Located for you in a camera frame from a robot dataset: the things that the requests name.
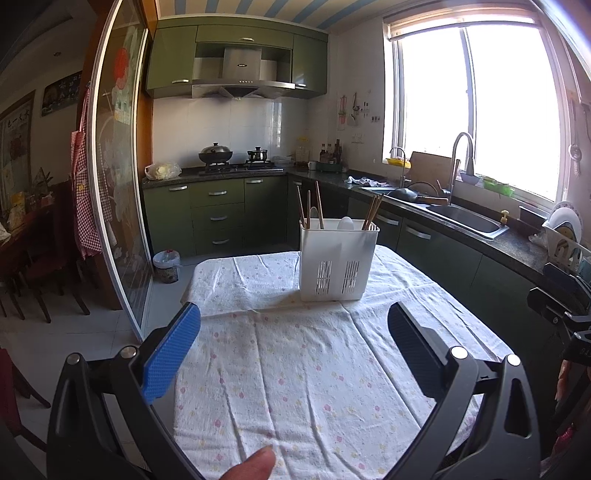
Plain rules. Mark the dark box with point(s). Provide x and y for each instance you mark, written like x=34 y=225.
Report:
x=531 y=216

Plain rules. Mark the small steel faucet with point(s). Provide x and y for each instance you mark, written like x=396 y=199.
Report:
x=402 y=177

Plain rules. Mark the crumpled dish cloth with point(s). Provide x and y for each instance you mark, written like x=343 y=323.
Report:
x=364 y=181

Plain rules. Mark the blue dish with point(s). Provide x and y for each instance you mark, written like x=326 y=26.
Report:
x=470 y=179

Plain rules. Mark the white plastic utensil holder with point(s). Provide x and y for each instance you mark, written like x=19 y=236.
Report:
x=339 y=258

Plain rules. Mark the white ceramic spoon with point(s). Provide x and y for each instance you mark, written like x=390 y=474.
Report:
x=345 y=224

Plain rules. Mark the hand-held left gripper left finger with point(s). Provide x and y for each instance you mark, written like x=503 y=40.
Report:
x=168 y=350

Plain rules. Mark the stainless steel sink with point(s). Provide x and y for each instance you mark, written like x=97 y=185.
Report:
x=466 y=221

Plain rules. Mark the yellow hanging basket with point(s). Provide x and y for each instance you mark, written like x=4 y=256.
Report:
x=398 y=163

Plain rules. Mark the wooden chopstick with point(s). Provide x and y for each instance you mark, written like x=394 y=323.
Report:
x=300 y=207
x=318 y=203
x=376 y=210
x=369 y=212
x=309 y=203

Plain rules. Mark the black gas stove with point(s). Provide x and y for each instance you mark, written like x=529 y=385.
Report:
x=240 y=168

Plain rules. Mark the white plate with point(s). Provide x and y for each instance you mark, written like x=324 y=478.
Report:
x=565 y=217

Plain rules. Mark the red checkered apron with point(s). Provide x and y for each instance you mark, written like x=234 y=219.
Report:
x=83 y=207

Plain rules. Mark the steel range hood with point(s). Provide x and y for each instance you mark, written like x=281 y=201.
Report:
x=240 y=64

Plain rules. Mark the small trash bin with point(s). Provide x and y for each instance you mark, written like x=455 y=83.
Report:
x=166 y=267

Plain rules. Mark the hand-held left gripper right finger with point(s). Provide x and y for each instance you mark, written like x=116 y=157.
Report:
x=411 y=341

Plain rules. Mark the row of condiment bottles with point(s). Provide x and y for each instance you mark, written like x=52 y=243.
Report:
x=331 y=154

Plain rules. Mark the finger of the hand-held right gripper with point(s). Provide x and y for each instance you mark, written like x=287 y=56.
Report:
x=549 y=302
x=561 y=276

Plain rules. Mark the clear food container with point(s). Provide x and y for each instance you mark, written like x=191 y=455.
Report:
x=281 y=162

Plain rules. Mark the dark wooden chair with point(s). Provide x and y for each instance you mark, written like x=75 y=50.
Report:
x=60 y=258

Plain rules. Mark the black wok with lid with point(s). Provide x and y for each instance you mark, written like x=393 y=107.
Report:
x=215 y=154

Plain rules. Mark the green tray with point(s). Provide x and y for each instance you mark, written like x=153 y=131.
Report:
x=497 y=188

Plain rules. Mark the red wooden chair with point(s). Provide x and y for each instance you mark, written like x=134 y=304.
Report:
x=18 y=397

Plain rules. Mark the person's left hand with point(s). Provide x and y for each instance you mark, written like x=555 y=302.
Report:
x=249 y=466

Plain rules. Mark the white plastic bag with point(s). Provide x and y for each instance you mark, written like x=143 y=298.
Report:
x=162 y=171

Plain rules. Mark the tall steel kitchen faucet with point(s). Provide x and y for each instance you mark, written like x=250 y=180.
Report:
x=471 y=166

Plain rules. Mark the framed wall picture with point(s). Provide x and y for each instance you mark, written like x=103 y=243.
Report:
x=16 y=147

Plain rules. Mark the rolled window blind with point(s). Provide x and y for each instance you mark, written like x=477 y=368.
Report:
x=415 y=27

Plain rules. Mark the green upper kitchen cabinets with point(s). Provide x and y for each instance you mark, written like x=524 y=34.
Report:
x=171 y=60

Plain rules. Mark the white dish rack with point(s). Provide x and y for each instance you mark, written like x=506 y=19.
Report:
x=551 y=242

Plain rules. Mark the sliding glass door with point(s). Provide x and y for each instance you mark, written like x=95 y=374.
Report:
x=124 y=184

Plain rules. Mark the dark wall poster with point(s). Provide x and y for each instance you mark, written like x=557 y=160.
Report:
x=62 y=94

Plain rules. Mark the wooden cutting board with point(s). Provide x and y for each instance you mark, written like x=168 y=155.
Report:
x=429 y=168

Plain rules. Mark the small steel pot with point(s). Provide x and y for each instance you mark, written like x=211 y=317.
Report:
x=257 y=155

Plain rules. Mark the dark stone countertop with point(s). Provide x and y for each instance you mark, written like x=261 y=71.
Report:
x=512 y=249

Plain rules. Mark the wooden dining table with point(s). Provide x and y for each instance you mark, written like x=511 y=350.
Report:
x=18 y=230

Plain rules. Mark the white floral tablecloth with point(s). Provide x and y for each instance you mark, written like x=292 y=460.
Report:
x=300 y=369

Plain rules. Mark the clear jar yellow lid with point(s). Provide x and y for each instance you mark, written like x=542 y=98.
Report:
x=302 y=152

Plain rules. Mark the kitchen window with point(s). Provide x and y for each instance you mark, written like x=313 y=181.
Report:
x=508 y=115

